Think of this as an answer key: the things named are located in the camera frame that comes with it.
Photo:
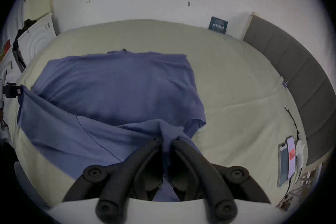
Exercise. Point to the bed with beige sheet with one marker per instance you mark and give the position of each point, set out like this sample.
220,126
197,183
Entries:
236,73

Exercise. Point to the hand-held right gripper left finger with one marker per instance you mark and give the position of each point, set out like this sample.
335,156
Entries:
115,181

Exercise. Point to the phone with dark screen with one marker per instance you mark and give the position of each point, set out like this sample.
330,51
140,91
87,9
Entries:
283,165

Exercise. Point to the blue shirt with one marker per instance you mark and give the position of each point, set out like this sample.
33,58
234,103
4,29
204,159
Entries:
118,81

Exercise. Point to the white phone with red label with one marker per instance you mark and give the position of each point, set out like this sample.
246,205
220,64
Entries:
291,157

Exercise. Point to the pale yellow board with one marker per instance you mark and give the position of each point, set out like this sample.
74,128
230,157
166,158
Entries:
39,2

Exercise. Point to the white washing machine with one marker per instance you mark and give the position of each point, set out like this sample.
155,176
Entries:
36,39

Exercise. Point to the dark blue book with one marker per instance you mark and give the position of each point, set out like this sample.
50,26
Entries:
218,24

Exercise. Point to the white charger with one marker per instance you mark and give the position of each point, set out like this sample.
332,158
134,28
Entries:
300,154

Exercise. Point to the grey padded headboard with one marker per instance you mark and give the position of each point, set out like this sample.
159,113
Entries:
301,65

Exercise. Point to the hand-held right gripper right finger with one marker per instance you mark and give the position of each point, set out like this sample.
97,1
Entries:
210,181

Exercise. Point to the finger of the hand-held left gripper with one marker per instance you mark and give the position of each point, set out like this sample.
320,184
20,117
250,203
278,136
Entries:
12,90

